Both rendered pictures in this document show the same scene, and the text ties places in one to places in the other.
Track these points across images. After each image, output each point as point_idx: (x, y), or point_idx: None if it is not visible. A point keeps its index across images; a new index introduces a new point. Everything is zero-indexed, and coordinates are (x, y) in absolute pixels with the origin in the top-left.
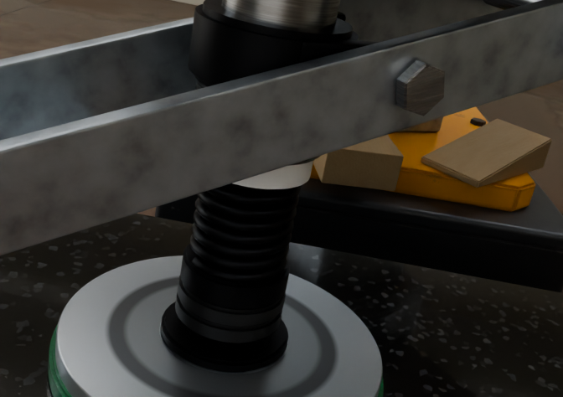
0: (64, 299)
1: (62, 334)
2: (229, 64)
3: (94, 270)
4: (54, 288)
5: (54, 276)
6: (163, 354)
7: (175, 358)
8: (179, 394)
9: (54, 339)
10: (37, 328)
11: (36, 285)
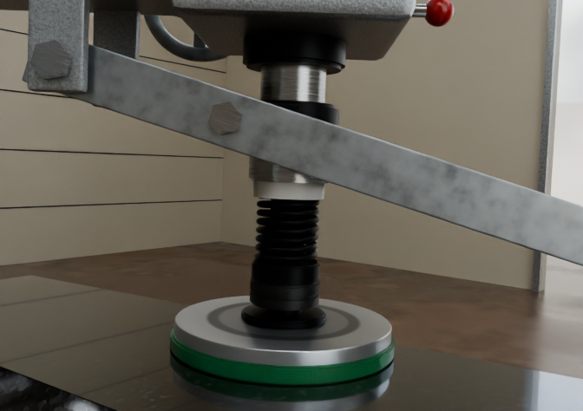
0: (370, 387)
1: (387, 329)
2: None
3: (333, 402)
4: (377, 394)
5: (375, 402)
6: (330, 317)
7: None
8: (332, 309)
9: (389, 346)
10: (396, 375)
11: (393, 399)
